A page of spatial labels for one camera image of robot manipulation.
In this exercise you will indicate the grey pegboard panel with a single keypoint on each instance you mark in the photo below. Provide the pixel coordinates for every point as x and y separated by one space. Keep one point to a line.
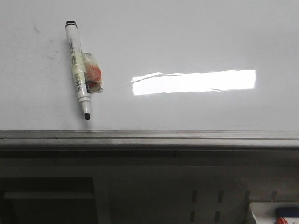
189 194

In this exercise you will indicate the red small object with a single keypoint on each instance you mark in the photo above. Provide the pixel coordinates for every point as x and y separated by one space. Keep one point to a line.
281 220

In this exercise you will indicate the white whiteboard with metal frame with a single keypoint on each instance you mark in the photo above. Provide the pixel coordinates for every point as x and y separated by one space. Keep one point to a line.
174 72

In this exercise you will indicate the white storage bin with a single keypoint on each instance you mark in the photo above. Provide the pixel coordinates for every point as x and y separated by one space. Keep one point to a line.
265 212

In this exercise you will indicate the dark blue eraser block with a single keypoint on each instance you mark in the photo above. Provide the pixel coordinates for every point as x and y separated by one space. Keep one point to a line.
288 212

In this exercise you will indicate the white whiteboard marker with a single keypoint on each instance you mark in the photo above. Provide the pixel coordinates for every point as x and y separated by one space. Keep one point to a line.
86 73

